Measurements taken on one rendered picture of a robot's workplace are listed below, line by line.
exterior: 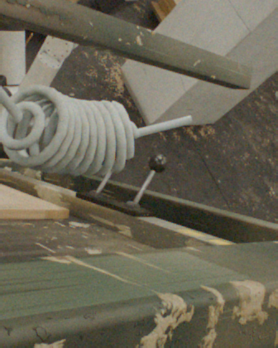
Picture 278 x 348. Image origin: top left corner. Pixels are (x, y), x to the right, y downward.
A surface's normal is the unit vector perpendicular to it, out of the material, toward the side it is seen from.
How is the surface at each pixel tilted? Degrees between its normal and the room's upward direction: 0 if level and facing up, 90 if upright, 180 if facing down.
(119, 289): 50
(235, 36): 90
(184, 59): 40
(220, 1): 90
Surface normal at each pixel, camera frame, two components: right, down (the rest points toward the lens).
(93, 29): 0.66, 0.14
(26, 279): 0.15, -0.99
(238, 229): -0.74, -0.07
